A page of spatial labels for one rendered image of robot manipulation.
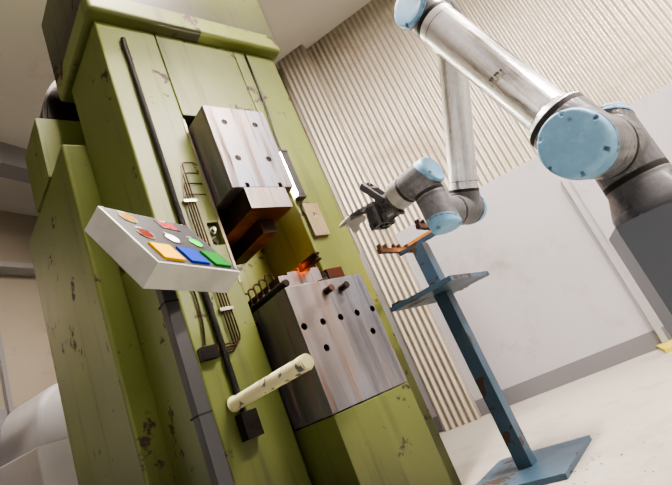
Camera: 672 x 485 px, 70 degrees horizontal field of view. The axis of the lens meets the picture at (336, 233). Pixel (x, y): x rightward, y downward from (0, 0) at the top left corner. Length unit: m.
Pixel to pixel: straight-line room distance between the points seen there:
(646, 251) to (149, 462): 1.70
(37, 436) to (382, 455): 3.38
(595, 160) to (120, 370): 1.73
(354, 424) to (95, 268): 1.22
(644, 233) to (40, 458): 4.20
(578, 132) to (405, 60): 3.66
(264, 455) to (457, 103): 1.24
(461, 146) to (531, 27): 3.14
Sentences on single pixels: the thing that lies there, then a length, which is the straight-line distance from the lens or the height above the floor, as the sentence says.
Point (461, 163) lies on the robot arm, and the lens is 1.49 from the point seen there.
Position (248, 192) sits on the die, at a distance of 1.91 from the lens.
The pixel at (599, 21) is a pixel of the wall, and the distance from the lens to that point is 4.55.
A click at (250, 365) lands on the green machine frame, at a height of 0.72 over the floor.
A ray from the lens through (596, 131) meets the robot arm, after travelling 1.13.
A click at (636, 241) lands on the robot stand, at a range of 1.24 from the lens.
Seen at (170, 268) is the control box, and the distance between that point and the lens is 1.30.
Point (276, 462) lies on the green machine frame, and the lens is 1.73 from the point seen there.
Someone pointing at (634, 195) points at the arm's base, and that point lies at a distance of 1.29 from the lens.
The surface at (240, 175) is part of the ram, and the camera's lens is 1.95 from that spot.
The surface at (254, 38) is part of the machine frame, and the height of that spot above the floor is 2.35.
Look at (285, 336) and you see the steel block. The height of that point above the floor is 0.77.
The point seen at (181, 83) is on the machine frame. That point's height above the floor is 2.01.
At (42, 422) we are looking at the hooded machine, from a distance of 4.67.
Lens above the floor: 0.49
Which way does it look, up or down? 18 degrees up
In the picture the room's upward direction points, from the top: 24 degrees counter-clockwise
